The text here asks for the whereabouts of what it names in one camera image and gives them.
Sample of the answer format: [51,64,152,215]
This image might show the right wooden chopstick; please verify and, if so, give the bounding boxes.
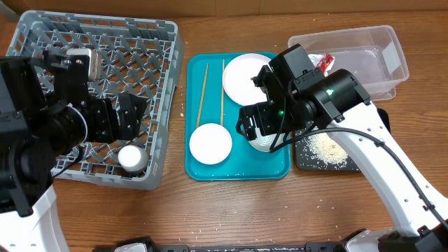
[220,59,225,126]

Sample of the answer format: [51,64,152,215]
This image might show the clear plastic bin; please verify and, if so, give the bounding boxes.
[288,25,410,101]

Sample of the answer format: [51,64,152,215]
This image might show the large white plate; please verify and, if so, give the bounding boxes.
[223,53,270,106]

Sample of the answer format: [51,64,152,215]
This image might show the grey dish rack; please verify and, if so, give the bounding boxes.
[6,10,184,190]

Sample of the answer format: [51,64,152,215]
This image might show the grey bowl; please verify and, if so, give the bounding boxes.
[249,129,276,153]

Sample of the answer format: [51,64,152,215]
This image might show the white paper cup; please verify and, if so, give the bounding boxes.
[118,145,149,173]

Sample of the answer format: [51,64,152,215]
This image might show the teal plastic tray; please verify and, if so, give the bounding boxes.
[185,52,291,181]

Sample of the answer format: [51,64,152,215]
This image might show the black waste tray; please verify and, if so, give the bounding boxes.
[293,108,391,172]

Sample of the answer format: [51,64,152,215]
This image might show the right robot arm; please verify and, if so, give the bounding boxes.
[236,44,447,251]

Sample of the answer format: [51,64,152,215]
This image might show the wooden chopstick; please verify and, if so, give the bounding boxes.
[196,63,209,128]
[220,59,225,126]

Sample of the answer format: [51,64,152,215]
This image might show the red snack wrapper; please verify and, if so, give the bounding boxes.
[316,53,335,76]

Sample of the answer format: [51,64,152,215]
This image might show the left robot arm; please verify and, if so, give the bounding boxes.
[1,49,147,251]

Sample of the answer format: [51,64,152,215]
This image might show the left wooden chopstick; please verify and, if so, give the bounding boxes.
[196,63,209,128]

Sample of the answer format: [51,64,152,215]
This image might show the pile of rice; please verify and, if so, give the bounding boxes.
[304,133,349,169]

